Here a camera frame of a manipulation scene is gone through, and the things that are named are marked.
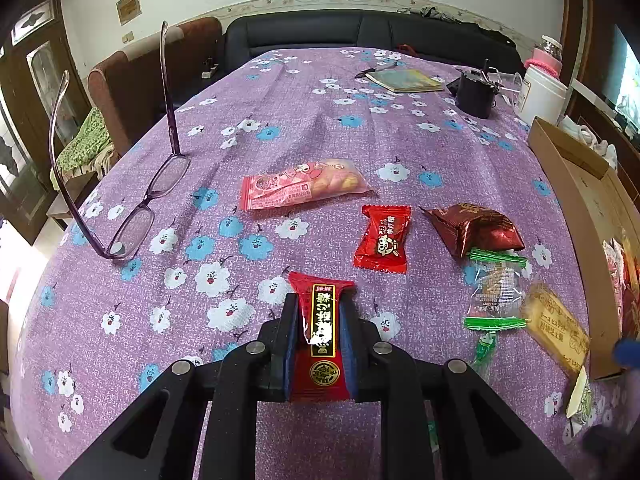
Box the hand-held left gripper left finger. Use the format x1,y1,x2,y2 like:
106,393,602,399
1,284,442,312
60,292,301,480

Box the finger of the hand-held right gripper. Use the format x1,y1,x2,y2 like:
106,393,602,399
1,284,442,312
614,338,640,367
582,422,636,461

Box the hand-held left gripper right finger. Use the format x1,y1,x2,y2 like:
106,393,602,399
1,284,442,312
340,305,573,480

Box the red packet with black label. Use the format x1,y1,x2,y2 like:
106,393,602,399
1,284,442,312
287,271,357,404

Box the pale cracker packet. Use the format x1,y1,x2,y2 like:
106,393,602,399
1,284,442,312
565,365,597,429

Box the red snack packets cluster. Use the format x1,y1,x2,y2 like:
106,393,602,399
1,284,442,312
602,237,640,341

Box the yellow toast snack packet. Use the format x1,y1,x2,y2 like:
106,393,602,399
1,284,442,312
520,282,592,377

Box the green snack packet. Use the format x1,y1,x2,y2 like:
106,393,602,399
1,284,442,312
471,332,499,367

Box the clear green-edged snack packet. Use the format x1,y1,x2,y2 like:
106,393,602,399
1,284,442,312
462,248,529,332

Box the shallow cardboard box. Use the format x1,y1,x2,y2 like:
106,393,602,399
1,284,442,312
527,116,640,381

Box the dark red shiny snack packet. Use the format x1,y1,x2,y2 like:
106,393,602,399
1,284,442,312
422,203,526,260

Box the red cartoon candy packet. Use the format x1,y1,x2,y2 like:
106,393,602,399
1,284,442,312
353,204,412,275

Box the pink biscuit packet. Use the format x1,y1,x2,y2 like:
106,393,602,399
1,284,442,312
240,159,374,211

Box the purple-framed eyeglasses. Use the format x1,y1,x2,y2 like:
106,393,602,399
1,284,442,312
48,21,192,261

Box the white sock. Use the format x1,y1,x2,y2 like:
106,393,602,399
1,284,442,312
590,135,619,170

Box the grey-white sock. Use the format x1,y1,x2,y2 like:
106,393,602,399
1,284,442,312
560,115,601,153

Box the purple floral tablecloth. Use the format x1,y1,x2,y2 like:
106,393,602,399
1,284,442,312
15,46,640,480

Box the white plastic jar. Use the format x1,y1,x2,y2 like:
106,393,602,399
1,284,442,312
520,67,570,126

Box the wooden stool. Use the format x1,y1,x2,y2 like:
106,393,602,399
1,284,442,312
46,170,101,232

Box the clear plastic cup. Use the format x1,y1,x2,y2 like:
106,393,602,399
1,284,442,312
495,71,531,111

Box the black cup with gadget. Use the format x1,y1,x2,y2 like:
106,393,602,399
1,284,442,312
446,59,501,120

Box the black pen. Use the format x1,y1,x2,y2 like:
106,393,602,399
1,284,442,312
355,61,399,79

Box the green patterned cloth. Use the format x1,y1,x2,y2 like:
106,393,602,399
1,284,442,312
56,107,121,179

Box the brown armchair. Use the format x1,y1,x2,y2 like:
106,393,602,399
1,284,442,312
87,16,226,156

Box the black leather sofa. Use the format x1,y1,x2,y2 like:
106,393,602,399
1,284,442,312
224,9,526,73

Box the wooden partition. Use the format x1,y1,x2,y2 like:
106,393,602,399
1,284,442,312
560,0,640,201

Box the black clothing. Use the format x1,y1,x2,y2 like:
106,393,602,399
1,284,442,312
450,7,522,52

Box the wooden glass door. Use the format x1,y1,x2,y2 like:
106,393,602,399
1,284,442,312
0,0,93,246

